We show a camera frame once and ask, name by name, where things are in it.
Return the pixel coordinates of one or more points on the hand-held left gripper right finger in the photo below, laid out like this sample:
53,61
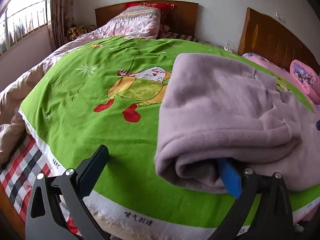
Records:
231,180

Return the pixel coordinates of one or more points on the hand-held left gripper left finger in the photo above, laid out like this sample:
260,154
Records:
95,165

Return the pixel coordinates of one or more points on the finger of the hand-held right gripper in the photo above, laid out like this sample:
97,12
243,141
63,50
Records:
318,125

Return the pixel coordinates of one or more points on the mauve fleece pants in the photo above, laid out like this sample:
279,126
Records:
220,115

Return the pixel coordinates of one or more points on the lilac pillow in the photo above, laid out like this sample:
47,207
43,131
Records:
317,106

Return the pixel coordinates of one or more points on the rolled pink floral quilt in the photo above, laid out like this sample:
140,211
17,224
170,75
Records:
306,77

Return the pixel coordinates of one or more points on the pink bedsheet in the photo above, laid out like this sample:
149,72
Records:
280,70

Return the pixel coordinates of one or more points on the green printed blanket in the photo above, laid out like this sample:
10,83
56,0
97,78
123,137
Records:
87,85

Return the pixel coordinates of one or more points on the pink blanket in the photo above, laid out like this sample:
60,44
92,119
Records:
303,215

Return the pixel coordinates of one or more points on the pink floral pillow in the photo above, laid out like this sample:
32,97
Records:
252,57

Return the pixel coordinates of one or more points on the ribbed wooden headboard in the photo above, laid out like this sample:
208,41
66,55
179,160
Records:
270,37

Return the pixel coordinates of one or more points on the beige quilt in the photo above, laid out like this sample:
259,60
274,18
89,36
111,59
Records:
30,85

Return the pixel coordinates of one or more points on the white charger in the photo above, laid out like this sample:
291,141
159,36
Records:
227,47

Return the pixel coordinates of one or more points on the nightstand with floral cloth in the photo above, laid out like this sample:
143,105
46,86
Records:
212,44

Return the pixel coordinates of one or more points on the zigzag patterned quilt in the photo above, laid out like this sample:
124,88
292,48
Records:
140,20

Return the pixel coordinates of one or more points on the patterned curtain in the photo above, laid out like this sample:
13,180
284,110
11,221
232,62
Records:
61,12

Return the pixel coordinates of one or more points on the red pillow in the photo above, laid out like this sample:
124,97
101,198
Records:
150,5

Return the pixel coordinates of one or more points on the barred window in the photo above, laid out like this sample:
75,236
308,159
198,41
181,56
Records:
22,12

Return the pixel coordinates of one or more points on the plain wooden headboard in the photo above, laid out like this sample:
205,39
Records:
185,17

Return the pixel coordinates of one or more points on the wooden bed frame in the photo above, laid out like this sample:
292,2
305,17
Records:
10,212

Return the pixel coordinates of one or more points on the white wall switch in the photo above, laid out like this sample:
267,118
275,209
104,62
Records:
280,16

